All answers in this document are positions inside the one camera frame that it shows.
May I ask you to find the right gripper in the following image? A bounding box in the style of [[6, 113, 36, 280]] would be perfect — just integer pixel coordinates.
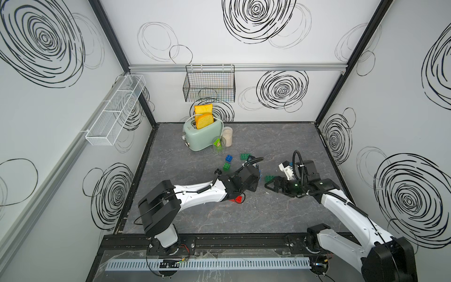
[[264, 176, 307, 196]]

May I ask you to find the dark green long lego brick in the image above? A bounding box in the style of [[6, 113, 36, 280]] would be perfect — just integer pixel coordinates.
[[264, 175, 275, 183]]

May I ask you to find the red long lego brick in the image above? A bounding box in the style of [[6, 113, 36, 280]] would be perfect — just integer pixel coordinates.
[[231, 196, 245, 204]]

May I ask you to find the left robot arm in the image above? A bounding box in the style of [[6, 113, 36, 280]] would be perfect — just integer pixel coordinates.
[[135, 160, 260, 248]]

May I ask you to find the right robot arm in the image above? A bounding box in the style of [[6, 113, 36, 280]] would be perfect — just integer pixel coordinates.
[[265, 161, 418, 282]]

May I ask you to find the clear glass with green packets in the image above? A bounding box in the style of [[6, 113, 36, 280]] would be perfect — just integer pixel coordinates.
[[212, 136, 226, 155]]

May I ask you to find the beige speckled cup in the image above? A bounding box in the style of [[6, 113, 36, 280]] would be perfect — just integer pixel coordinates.
[[222, 126, 233, 147]]

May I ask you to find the mint green toaster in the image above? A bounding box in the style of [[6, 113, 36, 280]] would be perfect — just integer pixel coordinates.
[[182, 116, 224, 152]]

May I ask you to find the front orange toast slice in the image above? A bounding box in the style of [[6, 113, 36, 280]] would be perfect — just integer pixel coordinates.
[[195, 113, 214, 130]]

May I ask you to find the rear yellow toast slice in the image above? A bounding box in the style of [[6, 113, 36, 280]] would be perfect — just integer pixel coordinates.
[[194, 103, 213, 115]]

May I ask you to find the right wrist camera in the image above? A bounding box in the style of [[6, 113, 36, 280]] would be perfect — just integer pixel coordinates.
[[278, 161, 295, 180]]

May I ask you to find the white slotted cable duct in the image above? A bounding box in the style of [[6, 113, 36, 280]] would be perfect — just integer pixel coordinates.
[[105, 257, 311, 271]]

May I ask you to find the black wire basket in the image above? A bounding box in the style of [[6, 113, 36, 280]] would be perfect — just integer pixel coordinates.
[[183, 65, 236, 102]]

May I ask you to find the black front rail frame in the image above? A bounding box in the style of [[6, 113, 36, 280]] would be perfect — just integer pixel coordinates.
[[98, 231, 383, 256]]

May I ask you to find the white mesh wall shelf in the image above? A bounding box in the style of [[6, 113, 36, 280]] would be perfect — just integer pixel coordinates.
[[85, 74, 146, 146]]

